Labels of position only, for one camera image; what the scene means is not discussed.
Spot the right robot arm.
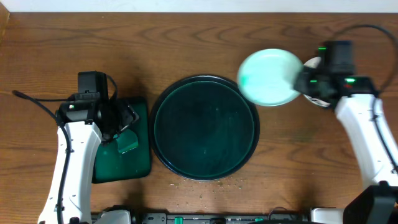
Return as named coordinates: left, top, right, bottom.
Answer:
left=294, top=67, right=397, bottom=223

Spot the round black tray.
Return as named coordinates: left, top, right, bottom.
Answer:
left=149, top=75, right=260, bottom=181

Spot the dark green sponge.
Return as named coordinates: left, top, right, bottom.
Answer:
left=116, top=129, right=139, bottom=154

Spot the white plate back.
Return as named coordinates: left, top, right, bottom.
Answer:
left=304, top=57, right=330, bottom=108

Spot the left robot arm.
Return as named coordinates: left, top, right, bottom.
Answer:
left=38, top=100, right=138, bottom=223

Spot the green rectangular tray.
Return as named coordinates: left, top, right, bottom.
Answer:
left=92, top=96, right=151, bottom=184

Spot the white plate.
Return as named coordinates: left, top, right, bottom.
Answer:
left=304, top=57, right=330, bottom=108
left=237, top=49, right=303, bottom=106

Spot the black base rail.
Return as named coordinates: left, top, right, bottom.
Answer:
left=91, top=207, right=312, bottom=224

